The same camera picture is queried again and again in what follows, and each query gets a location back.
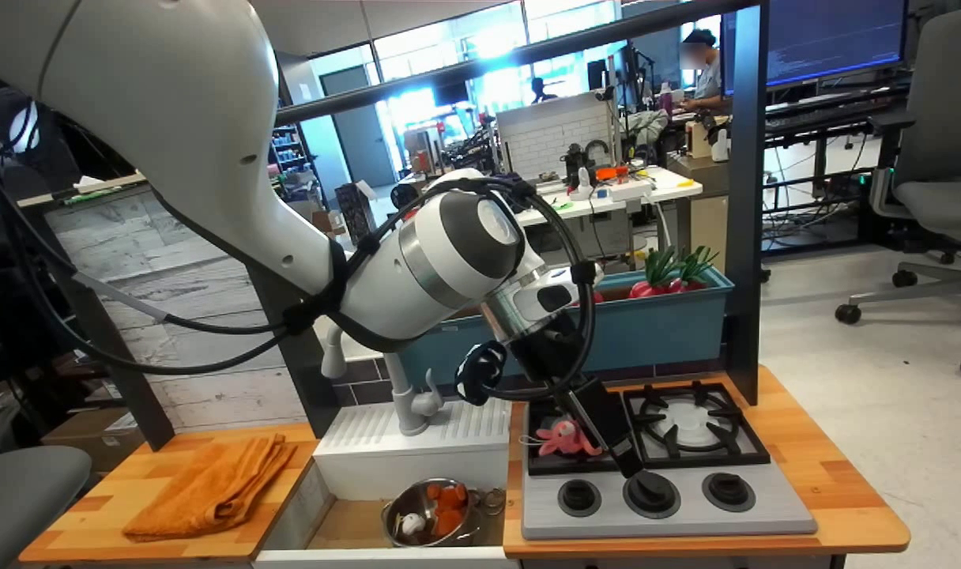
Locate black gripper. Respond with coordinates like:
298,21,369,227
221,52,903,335
504,309,653,485

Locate pink plush bunny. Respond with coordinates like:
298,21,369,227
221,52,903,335
532,411,606,461

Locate orange plush toy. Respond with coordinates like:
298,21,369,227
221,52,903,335
426,483,470,535

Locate orange terry towel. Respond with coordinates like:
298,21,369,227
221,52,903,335
119,434,302,547

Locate black stove knob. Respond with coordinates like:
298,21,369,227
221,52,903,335
621,469,683,521
700,469,759,514
555,474,604,517

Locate red toy vegetable green leaves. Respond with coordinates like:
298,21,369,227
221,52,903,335
674,247,721,293
626,247,681,302

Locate stainless steel pot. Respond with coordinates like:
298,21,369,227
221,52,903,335
383,478,482,550

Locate grey toy gas stove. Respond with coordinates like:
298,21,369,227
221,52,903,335
520,376,821,544

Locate teal plastic bin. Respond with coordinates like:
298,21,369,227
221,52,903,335
587,262,737,378
395,302,548,388

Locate grey kitchen faucet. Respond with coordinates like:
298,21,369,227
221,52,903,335
314,313,449,441

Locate white kitchen sink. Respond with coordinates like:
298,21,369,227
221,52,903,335
257,395,514,569

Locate cardboard box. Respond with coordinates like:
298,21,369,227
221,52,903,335
663,151,734,276

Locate white work table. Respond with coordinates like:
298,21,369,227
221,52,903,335
506,159,708,273

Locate black trash bin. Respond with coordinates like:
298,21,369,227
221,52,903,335
331,180,383,247

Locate seated person in background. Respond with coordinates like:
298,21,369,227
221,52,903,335
674,24,730,109

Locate black computer desk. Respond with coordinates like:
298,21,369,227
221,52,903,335
759,60,917,260

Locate grey office chair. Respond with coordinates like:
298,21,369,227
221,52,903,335
831,0,961,382

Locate grey wood backsplash panel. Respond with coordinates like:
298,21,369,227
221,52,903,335
43,183,331,437

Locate computer monitor blue screen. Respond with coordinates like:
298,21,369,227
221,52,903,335
762,0,915,91

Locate grey padded seat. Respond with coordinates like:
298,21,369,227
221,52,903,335
0,441,99,569

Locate black metal kitchen frame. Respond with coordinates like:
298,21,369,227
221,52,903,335
249,0,774,440

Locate black slanted frame post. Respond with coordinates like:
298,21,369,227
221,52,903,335
15,200,180,452

